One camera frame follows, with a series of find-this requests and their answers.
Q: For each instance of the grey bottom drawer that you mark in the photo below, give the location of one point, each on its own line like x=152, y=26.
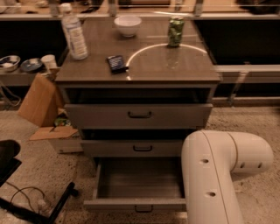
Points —
x=139, y=184

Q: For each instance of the grey drawer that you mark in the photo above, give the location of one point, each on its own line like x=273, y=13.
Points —
x=131, y=148
x=139, y=116
x=139, y=184

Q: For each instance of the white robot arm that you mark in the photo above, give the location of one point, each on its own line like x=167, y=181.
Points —
x=211, y=162

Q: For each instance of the grey drawer cabinet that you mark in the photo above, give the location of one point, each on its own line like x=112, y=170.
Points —
x=157, y=74

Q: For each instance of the grey middle drawer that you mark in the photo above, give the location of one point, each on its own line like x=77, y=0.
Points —
x=131, y=148

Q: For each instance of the grey top drawer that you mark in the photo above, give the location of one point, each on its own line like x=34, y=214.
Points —
x=139, y=116

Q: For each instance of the dark blue snack packet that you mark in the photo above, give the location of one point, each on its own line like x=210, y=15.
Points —
x=116, y=64

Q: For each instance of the green snack bag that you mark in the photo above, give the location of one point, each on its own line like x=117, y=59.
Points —
x=61, y=122

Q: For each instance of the white cardboard box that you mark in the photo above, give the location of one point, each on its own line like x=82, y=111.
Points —
x=64, y=139

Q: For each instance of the white bowl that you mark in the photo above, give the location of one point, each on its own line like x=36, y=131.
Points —
x=128, y=25

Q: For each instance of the green soda can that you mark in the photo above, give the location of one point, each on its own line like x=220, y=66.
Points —
x=175, y=30

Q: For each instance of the clear plastic water bottle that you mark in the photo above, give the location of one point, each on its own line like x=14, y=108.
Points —
x=73, y=32

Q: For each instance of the brown cardboard box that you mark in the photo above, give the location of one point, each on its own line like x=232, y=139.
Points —
x=42, y=102

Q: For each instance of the white paper cup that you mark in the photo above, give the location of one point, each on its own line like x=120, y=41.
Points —
x=49, y=61

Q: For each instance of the dark blue plate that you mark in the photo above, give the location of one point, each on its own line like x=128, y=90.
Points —
x=31, y=65

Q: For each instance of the black chair base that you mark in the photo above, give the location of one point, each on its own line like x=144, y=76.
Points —
x=19, y=202

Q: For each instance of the blue patterned bowl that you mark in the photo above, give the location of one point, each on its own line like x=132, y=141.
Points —
x=9, y=63

